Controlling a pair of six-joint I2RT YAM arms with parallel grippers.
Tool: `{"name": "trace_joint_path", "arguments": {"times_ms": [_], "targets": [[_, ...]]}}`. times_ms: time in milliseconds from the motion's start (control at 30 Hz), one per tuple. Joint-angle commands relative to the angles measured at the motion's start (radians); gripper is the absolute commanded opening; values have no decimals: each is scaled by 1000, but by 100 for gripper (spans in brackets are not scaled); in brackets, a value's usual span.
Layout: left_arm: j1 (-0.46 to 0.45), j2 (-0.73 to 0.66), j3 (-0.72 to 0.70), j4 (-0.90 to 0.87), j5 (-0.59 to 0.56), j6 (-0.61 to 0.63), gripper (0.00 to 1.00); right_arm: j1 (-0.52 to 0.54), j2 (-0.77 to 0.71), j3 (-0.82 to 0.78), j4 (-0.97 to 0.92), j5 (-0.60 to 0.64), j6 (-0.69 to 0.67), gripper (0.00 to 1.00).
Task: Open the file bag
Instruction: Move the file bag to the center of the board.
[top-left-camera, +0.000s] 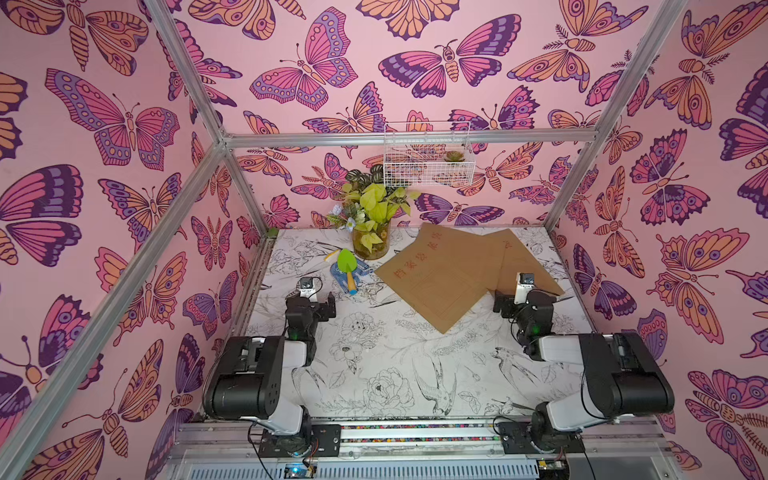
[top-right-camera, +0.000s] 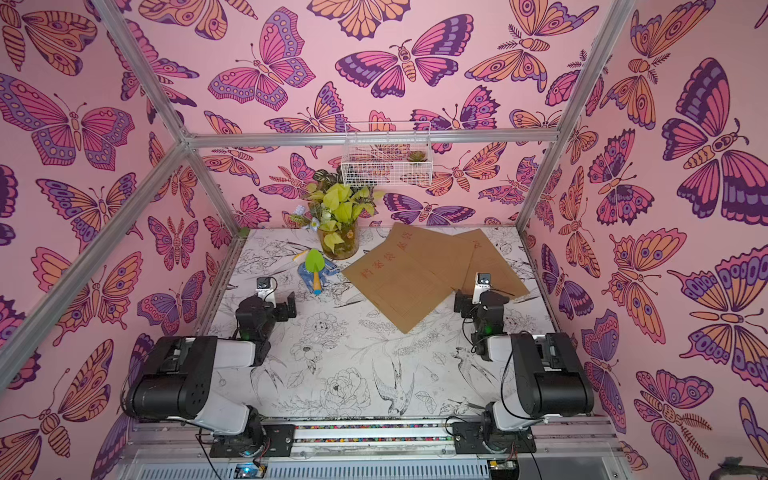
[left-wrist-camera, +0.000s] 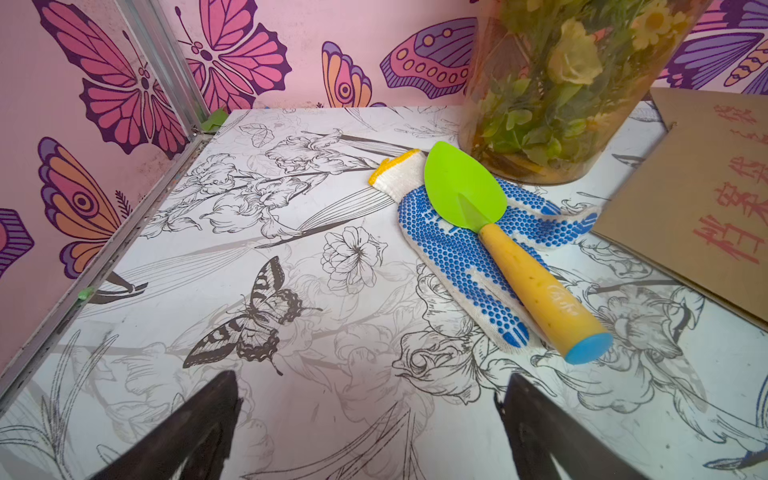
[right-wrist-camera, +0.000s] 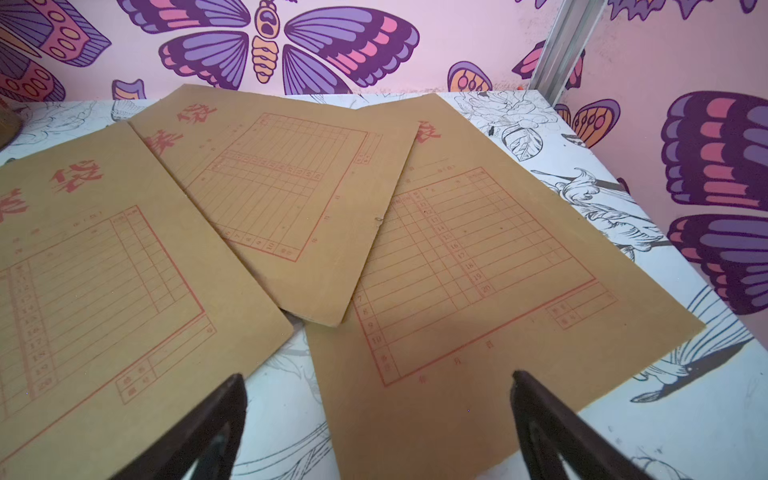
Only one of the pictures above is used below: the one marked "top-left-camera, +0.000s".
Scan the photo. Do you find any kraft file bag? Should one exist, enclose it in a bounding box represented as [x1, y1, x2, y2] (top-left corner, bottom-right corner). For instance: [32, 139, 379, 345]
[485, 229, 564, 296]
[376, 223, 512, 333]

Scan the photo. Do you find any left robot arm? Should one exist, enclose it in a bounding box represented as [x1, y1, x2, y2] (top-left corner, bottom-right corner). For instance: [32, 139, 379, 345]
[203, 294, 341, 458]

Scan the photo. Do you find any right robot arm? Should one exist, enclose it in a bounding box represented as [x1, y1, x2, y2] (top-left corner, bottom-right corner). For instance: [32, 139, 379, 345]
[493, 289, 675, 453]

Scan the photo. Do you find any glass vase with plants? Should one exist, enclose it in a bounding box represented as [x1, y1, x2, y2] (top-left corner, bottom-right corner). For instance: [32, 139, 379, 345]
[327, 165, 419, 260]

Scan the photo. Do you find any green item in basket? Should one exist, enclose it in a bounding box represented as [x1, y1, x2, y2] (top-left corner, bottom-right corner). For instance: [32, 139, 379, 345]
[444, 150, 465, 163]

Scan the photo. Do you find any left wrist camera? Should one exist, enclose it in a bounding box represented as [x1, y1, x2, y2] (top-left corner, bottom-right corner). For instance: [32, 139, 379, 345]
[297, 277, 323, 302]

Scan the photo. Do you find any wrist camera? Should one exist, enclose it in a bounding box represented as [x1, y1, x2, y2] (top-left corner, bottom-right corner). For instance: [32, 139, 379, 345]
[297, 277, 323, 302]
[514, 273, 535, 304]

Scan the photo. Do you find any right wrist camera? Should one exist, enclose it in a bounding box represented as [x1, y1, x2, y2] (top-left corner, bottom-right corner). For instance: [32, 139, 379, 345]
[514, 273, 535, 304]

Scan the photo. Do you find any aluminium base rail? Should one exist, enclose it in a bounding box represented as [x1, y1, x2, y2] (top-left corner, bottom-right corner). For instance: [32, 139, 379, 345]
[160, 417, 686, 479]

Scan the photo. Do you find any white wire basket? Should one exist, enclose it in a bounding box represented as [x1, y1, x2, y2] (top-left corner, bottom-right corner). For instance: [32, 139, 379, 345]
[381, 122, 476, 188]

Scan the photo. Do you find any aluminium frame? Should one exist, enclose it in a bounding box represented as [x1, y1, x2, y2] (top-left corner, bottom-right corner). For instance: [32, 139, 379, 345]
[1, 1, 687, 479]

